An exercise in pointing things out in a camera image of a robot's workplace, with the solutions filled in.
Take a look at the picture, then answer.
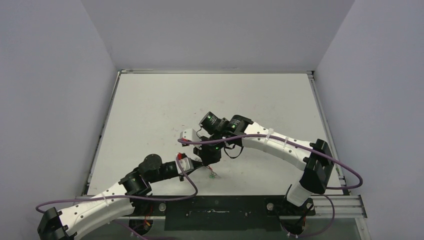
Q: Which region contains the large metal keyring plate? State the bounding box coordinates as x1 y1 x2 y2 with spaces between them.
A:
200 165 219 179

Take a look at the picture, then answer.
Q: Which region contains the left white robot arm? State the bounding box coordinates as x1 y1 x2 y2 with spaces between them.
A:
37 153 203 240

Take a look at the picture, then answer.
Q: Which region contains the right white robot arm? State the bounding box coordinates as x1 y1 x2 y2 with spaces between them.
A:
180 111 334 215

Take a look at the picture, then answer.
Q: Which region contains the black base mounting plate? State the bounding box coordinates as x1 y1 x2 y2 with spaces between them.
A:
129 195 316 234

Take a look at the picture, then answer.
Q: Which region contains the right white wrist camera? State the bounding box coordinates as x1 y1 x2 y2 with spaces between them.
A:
180 128 201 142

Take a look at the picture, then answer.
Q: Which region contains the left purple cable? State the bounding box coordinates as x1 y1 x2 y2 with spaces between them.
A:
35 157 199 240

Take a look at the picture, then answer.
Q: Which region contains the purple cable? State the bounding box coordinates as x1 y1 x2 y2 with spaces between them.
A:
35 157 199 240
177 133 364 239

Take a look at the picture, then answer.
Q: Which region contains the aluminium frame rail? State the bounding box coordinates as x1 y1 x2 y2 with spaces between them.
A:
128 195 367 220

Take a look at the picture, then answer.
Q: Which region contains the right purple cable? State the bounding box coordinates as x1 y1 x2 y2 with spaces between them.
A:
177 133 364 239

